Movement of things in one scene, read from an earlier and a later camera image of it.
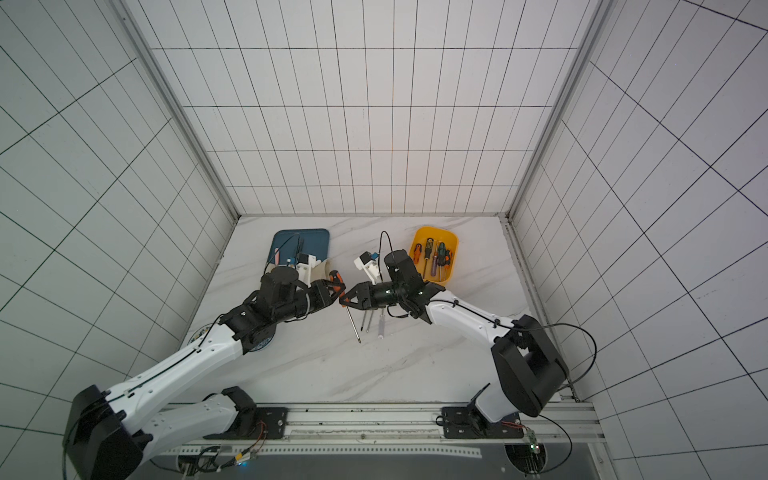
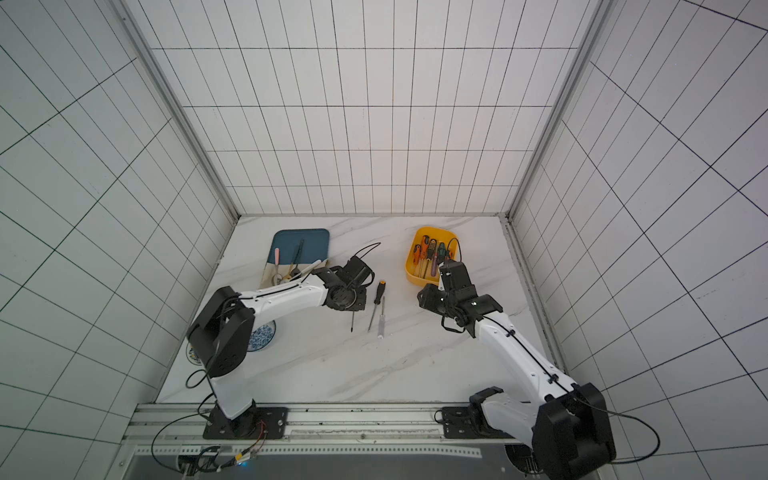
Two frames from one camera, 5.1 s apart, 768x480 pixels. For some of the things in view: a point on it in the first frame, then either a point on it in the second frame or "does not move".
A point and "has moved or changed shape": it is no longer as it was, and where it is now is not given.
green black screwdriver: x=441 y=257 does not move
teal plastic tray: x=290 y=242 does not move
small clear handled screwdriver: x=381 y=329 does not move
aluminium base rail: x=376 y=431 does not move
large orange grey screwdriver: x=339 y=287 has moved or changed shape
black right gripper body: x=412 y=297 to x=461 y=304
